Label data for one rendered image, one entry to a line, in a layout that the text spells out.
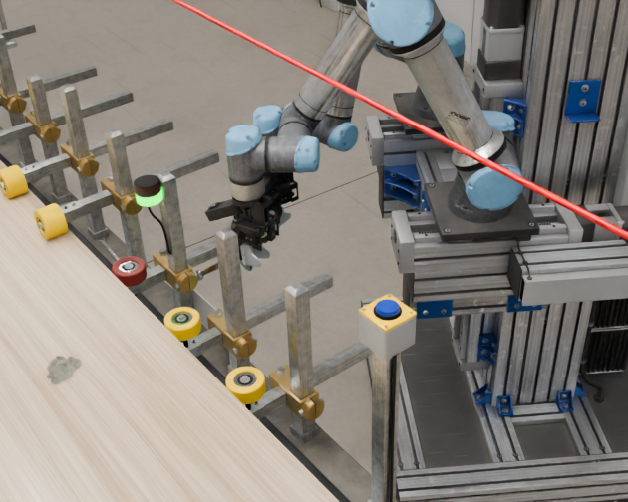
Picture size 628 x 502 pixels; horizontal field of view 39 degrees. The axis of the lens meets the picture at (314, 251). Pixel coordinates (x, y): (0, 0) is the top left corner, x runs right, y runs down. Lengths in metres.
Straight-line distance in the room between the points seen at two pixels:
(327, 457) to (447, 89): 0.81
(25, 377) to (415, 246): 0.90
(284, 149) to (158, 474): 0.69
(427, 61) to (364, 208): 2.28
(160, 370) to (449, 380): 1.19
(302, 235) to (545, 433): 1.53
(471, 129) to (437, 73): 0.14
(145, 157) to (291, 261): 1.15
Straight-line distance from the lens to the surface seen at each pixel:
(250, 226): 1.93
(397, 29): 1.66
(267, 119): 2.18
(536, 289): 2.04
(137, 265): 2.17
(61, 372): 1.93
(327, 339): 3.26
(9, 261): 2.29
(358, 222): 3.86
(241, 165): 1.85
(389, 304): 1.48
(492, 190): 1.84
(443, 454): 2.61
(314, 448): 1.96
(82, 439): 1.79
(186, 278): 2.17
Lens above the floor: 2.17
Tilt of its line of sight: 36 degrees down
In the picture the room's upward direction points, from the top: 2 degrees counter-clockwise
